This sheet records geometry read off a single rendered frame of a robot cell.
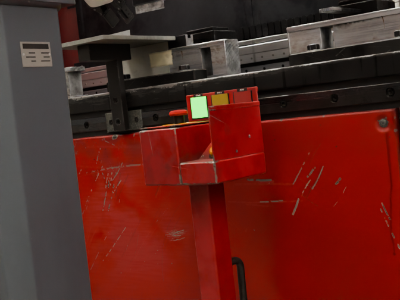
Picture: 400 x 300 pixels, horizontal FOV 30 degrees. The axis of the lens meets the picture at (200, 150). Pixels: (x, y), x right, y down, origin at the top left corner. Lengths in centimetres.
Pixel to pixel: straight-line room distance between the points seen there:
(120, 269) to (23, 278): 92
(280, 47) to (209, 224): 69
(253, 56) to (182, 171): 70
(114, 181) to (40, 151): 86
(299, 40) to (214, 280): 57
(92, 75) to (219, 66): 76
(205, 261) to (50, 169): 55
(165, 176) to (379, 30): 55
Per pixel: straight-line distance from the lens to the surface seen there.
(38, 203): 108
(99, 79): 248
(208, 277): 156
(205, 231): 154
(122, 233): 195
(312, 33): 171
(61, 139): 112
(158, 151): 152
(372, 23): 164
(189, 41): 193
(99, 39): 175
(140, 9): 204
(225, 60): 183
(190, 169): 146
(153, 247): 188
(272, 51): 207
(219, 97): 160
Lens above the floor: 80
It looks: 3 degrees down
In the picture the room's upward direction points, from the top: 6 degrees counter-clockwise
